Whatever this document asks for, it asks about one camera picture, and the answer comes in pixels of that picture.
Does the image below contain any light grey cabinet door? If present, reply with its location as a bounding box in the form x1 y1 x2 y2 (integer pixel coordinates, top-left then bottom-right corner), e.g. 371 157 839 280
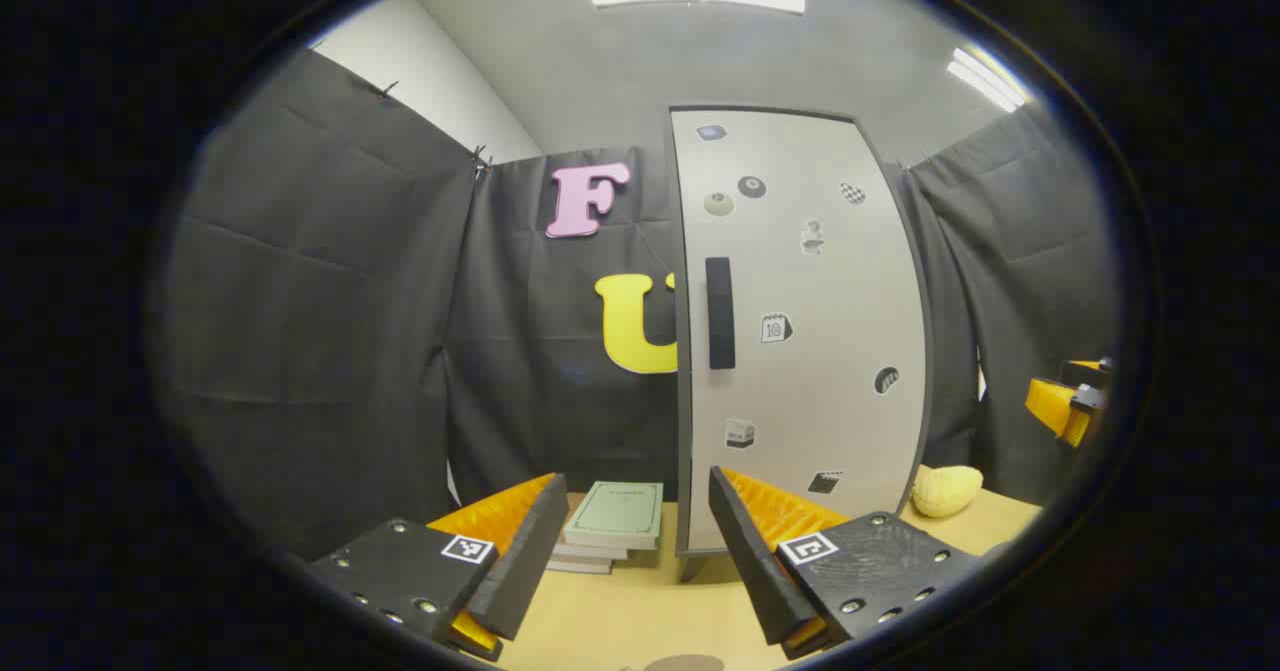
668 106 933 557

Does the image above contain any green book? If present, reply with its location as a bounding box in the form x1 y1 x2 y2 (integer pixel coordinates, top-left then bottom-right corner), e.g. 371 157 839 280
563 481 664 550

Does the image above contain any yellow bumpy toy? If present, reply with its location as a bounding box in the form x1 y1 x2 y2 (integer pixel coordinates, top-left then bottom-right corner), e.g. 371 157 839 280
912 465 984 519

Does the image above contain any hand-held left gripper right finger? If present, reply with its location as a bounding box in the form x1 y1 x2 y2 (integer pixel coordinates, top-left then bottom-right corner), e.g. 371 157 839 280
706 465 991 662

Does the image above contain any narrow ceiling light panel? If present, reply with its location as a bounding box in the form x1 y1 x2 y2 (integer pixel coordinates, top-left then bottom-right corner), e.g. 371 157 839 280
947 46 1029 112

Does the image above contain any brown book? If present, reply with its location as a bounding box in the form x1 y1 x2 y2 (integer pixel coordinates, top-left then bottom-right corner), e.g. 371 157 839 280
553 539 631 562

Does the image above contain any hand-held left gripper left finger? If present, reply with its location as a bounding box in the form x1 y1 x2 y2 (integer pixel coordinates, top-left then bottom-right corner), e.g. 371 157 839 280
305 471 571 664

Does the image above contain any black backdrop cloth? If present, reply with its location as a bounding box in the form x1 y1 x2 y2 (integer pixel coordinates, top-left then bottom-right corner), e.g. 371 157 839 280
160 46 1126 562

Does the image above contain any dark grey cabinet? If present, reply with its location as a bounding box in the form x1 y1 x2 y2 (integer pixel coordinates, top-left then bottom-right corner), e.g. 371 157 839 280
665 103 936 584

